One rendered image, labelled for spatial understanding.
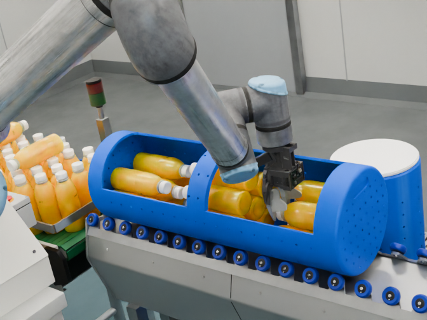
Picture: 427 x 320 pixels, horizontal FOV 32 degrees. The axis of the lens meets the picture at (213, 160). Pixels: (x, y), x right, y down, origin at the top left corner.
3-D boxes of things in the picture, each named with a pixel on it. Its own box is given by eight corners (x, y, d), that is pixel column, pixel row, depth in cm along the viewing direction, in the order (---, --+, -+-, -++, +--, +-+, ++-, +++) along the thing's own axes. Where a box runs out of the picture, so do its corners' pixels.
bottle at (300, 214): (356, 210, 186) (293, 198, 198) (343, 209, 181) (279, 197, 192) (351, 237, 187) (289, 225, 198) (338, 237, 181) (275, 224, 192)
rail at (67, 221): (56, 233, 240) (54, 225, 239) (54, 232, 241) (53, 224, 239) (138, 180, 268) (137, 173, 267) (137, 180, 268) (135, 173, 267)
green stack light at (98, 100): (98, 107, 285) (95, 95, 283) (87, 106, 289) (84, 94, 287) (110, 101, 289) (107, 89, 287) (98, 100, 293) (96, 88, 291)
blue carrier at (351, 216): (344, 299, 184) (330, 200, 171) (100, 233, 237) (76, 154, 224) (393, 239, 203) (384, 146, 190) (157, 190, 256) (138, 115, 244)
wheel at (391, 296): (400, 288, 176) (403, 289, 178) (382, 284, 179) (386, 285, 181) (396, 306, 176) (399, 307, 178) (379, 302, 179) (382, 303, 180)
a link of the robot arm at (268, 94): (241, 77, 183) (280, 68, 184) (248, 123, 188) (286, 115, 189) (249, 87, 175) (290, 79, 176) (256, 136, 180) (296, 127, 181)
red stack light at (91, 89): (95, 95, 283) (93, 85, 281) (84, 94, 287) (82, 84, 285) (107, 89, 287) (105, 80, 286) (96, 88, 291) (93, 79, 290)
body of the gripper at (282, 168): (290, 194, 185) (284, 150, 181) (262, 189, 191) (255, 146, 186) (305, 181, 191) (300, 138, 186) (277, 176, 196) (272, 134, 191)
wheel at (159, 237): (166, 232, 222) (170, 233, 223) (156, 226, 224) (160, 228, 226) (160, 246, 222) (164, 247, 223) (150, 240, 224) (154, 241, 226)
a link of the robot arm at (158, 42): (178, 30, 116) (269, 178, 176) (162, -31, 121) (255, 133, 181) (110, 55, 117) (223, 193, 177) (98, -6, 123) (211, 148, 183)
